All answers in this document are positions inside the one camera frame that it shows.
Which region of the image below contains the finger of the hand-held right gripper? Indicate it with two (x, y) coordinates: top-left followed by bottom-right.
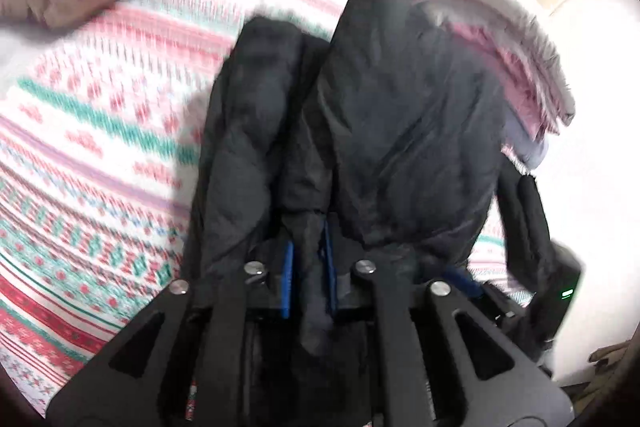
(440, 267), (526, 333)

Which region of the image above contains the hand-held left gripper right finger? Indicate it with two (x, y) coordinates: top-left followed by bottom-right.
(322, 222), (573, 427)

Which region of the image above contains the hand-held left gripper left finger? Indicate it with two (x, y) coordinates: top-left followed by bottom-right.
(47, 242), (301, 427)

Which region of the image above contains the black quilted jacket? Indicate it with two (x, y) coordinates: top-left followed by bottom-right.
(182, 0), (508, 358)

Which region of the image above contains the blue pillow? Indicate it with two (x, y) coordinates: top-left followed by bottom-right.
(500, 127), (549, 171)

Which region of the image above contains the red green patterned blanket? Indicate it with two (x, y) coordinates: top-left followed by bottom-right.
(0, 0), (536, 413)

